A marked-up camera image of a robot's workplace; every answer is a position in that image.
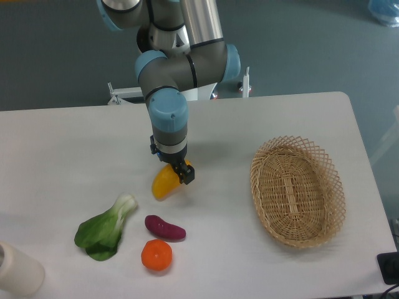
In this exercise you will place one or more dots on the green bok choy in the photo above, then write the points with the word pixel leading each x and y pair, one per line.
pixel 100 235

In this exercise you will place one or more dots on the orange tangerine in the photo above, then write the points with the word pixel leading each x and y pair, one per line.
pixel 157 255

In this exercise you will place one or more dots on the woven bamboo basket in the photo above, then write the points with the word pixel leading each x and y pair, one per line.
pixel 297 192

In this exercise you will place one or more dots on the blue plastic bag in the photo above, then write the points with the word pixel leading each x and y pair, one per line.
pixel 385 11

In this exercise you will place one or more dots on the purple sweet potato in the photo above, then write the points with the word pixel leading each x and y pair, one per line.
pixel 157 226

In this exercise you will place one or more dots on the cream cylindrical cup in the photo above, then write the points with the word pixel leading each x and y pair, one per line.
pixel 20 273

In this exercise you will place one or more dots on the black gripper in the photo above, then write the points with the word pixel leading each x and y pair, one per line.
pixel 174 155

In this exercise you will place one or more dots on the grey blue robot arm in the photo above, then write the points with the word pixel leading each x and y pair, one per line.
pixel 181 47

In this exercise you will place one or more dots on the black device at edge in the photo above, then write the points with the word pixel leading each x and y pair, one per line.
pixel 388 264

